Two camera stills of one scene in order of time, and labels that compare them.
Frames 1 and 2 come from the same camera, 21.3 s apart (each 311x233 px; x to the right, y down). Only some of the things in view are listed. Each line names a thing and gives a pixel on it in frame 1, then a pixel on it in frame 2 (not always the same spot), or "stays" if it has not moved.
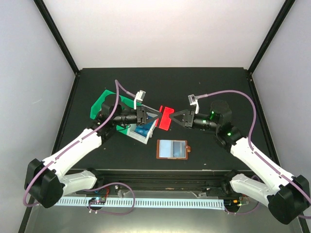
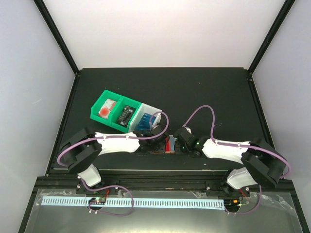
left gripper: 142,118 -> 162,148
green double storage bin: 96,106 stays
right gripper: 189,117 -> 177,143
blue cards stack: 144,129 stays
